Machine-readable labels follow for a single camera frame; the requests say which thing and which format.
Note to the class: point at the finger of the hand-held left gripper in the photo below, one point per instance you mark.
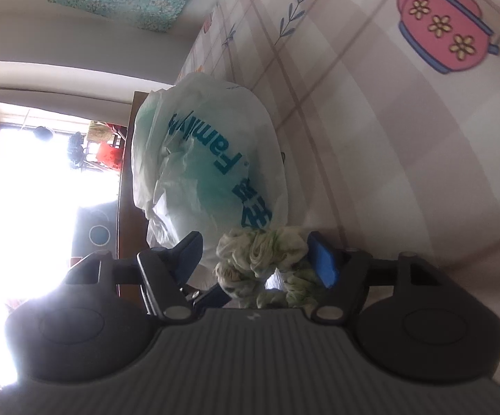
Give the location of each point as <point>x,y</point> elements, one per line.
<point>210,298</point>

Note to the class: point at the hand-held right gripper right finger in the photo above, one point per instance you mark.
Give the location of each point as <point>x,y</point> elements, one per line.
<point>321,259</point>

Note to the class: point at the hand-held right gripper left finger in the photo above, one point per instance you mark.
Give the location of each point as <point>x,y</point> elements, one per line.
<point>189,250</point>

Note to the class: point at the green and white floral cloth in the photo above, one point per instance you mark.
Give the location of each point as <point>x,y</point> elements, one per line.
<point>258,255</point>

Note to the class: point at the white bag with blue print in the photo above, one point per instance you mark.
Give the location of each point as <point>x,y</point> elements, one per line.
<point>198,138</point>

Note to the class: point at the brown wooden door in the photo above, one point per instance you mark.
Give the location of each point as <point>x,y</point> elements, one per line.
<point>124,190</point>

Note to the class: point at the dark appliance with round window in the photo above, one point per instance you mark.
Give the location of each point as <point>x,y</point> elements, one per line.
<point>94,224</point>

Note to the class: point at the plaid printed mat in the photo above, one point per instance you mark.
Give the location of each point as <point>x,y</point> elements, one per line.
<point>384,138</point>

